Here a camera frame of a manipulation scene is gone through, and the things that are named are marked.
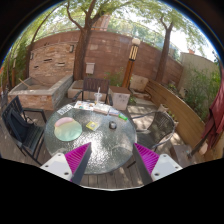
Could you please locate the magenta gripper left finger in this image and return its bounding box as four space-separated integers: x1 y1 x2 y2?
40 142 93 186

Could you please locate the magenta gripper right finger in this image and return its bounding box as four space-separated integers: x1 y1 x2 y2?
132 142 184 186

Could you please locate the round pastel mouse pad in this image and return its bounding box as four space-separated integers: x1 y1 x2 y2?
54 117 82 141

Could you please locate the dark computer mouse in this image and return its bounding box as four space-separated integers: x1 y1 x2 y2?
109 121 117 130

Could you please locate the yellow sticky note pad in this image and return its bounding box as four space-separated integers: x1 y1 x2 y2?
86 121 99 131

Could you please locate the metal mesh chair right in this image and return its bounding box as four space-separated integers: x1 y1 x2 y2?
133 111 175 151

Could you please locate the round glass patio table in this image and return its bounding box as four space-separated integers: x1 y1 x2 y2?
44 104 137 175

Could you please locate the green small box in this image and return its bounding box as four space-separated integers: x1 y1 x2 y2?
118 114 128 121

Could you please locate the white patterned card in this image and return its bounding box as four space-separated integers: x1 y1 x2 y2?
57 104 73 115

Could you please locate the curved wooden bench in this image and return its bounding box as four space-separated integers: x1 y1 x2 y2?
145 80 205 148

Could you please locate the open magazine on table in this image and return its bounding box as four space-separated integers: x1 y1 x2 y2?
75 101 111 114

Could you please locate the black metal chair left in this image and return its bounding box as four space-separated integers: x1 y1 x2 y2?
1 96 47 164

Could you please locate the clear plastic cup with straw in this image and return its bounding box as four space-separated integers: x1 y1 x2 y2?
94 87 102 104

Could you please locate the white cube side table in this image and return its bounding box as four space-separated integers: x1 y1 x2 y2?
110 86 131 110

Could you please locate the stone planter box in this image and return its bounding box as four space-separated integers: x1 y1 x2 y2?
8 75 73 110

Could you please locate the folded red patio umbrella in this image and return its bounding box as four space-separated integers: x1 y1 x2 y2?
188 68 224 158

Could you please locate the dark chair behind table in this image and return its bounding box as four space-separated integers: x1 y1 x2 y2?
72 77 113 106

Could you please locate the tree trunk centre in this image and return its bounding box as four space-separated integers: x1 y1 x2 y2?
66 0 96 80

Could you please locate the tree trunk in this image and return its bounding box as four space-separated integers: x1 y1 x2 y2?
66 0 96 80
155 15 174 83

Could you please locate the tree trunk right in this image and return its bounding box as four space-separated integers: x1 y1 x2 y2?
155 15 174 83

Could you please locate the wooden lamp post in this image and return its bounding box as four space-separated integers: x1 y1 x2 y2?
122 38 141 88

